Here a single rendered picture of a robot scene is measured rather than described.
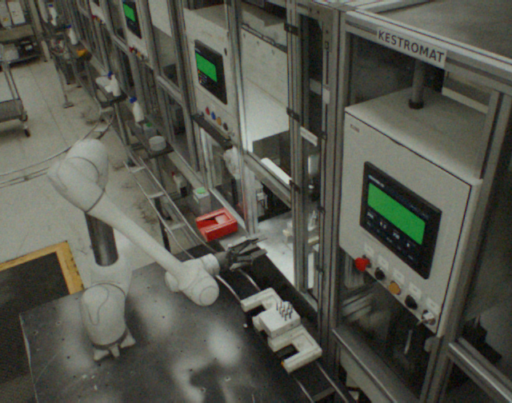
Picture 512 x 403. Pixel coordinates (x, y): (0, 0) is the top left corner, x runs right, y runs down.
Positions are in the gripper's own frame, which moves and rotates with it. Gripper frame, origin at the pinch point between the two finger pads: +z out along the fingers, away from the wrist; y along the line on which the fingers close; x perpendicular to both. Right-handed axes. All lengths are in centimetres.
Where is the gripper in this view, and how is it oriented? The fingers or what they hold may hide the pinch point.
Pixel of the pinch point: (260, 245)
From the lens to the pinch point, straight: 207.8
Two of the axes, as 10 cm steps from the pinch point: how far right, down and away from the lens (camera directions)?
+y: -0.6, -8.0, -5.9
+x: -4.7, -5.0, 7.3
